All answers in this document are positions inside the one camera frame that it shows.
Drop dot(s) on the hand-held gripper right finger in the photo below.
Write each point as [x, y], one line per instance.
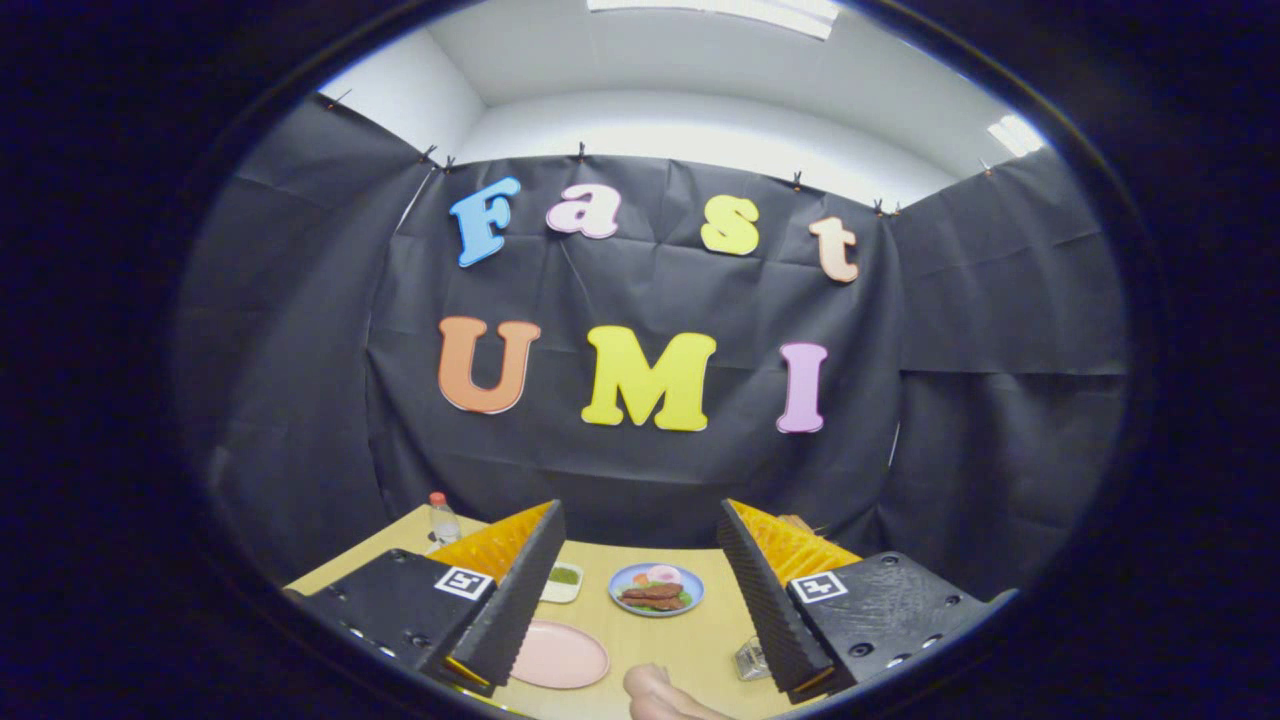
[765, 610]

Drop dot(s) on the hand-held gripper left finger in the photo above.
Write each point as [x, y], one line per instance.
[520, 600]

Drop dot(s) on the white divided bean tray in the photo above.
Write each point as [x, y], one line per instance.
[562, 593]

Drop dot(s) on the pink round plate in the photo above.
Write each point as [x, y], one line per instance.
[565, 655]

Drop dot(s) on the blue oval plate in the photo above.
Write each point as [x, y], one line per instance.
[616, 585]

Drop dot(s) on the pink ham slice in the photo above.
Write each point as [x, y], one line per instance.
[665, 574]

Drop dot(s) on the red label water bottle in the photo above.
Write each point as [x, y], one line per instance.
[443, 522]

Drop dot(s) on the brown meat strip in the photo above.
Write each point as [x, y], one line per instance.
[652, 604]
[652, 591]

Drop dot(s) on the small ceiling light panel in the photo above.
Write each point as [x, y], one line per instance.
[1016, 135]

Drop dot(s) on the large ceiling light panel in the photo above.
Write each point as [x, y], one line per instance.
[715, 12]

